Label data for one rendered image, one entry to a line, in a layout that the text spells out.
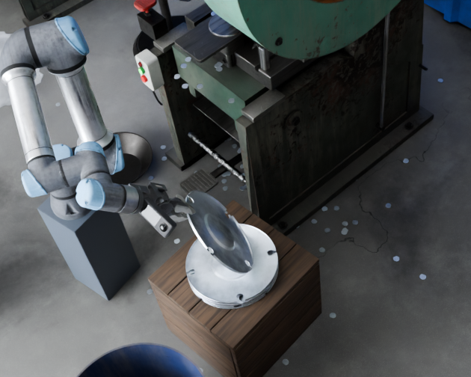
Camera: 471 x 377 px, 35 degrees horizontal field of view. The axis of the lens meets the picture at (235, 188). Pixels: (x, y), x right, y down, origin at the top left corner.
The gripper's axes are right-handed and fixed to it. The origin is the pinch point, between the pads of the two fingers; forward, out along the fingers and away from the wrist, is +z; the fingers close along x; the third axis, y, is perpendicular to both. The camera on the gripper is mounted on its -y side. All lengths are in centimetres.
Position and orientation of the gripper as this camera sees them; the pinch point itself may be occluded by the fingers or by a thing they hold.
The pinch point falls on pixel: (191, 215)
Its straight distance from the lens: 212.9
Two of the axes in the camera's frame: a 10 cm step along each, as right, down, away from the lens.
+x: -5.6, 7.1, 4.3
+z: 7.1, 1.4, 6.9
